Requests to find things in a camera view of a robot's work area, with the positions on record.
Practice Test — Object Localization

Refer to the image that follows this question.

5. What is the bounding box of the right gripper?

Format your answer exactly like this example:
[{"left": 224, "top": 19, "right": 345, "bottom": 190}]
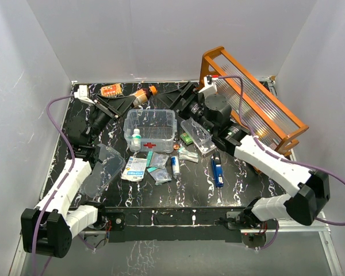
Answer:
[{"left": 157, "top": 83, "right": 216, "bottom": 136}]

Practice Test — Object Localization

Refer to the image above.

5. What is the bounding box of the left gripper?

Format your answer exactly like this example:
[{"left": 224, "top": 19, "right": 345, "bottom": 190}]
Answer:
[{"left": 88, "top": 94, "right": 135, "bottom": 145}]

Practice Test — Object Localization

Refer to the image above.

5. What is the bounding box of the brown orange medicine bottle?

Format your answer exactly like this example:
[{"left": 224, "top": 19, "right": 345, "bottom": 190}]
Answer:
[{"left": 131, "top": 86, "right": 158, "bottom": 107}]

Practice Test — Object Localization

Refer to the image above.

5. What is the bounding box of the white green small bottle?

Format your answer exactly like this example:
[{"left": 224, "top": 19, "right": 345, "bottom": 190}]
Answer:
[{"left": 131, "top": 128, "right": 141, "bottom": 152}]

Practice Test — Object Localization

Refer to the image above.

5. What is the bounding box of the clear first aid box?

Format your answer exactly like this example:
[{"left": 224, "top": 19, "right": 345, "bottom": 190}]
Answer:
[{"left": 124, "top": 109, "right": 177, "bottom": 153}]

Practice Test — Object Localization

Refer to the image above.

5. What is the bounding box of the clear tray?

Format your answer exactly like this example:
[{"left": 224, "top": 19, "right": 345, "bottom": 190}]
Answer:
[{"left": 181, "top": 118, "right": 216, "bottom": 156}]

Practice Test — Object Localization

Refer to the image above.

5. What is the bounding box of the white blue gauze packet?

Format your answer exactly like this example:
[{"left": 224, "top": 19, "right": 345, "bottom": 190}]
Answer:
[{"left": 121, "top": 156, "right": 147, "bottom": 182}]

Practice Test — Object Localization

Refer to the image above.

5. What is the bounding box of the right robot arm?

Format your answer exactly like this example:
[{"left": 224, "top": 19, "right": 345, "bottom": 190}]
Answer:
[{"left": 158, "top": 82, "right": 330, "bottom": 228}]

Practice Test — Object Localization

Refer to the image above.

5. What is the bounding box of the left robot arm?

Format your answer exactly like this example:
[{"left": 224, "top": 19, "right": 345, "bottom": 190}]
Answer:
[{"left": 21, "top": 92, "right": 135, "bottom": 258}]

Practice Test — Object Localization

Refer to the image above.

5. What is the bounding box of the orange pill blister pack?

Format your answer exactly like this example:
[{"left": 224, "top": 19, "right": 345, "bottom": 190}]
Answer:
[{"left": 100, "top": 83, "right": 123, "bottom": 98}]

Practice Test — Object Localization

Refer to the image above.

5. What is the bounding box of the green small box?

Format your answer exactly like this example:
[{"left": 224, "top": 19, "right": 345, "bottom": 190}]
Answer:
[{"left": 180, "top": 132, "right": 193, "bottom": 145}]

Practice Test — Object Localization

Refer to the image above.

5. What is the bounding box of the clear box lid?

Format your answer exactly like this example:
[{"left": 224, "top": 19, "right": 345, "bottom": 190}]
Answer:
[{"left": 80, "top": 144, "right": 125, "bottom": 198}]

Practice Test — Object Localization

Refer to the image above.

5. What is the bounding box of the white swab packet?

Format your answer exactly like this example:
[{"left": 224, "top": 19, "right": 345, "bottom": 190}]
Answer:
[{"left": 178, "top": 147, "right": 199, "bottom": 163}]

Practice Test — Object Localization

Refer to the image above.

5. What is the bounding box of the blue white tube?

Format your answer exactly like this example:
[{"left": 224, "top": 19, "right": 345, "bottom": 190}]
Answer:
[{"left": 171, "top": 156, "right": 181, "bottom": 177}]

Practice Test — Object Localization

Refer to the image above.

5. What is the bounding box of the clear bag teal header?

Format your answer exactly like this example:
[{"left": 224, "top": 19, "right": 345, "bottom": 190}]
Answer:
[{"left": 147, "top": 151, "right": 169, "bottom": 168}]

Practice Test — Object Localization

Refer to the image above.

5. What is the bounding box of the orange wooden shelf rack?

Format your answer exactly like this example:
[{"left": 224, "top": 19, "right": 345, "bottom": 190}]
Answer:
[{"left": 199, "top": 46, "right": 309, "bottom": 156}]

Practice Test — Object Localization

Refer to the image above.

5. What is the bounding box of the blue thermometer case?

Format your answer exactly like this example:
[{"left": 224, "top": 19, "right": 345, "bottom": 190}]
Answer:
[{"left": 211, "top": 152, "right": 224, "bottom": 188}]

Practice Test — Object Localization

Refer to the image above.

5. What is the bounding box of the clear bag with tubing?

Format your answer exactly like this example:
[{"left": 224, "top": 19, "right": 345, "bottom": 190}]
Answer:
[{"left": 147, "top": 167, "right": 171, "bottom": 186}]

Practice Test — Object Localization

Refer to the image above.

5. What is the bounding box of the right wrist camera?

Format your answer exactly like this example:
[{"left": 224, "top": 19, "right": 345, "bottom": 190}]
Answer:
[{"left": 199, "top": 75, "right": 219, "bottom": 97}]

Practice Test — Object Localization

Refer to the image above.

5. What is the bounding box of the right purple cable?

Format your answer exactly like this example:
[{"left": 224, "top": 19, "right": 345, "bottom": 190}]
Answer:
[{"left": 217, "top": 74, "right": 345, "bottom": 251}]

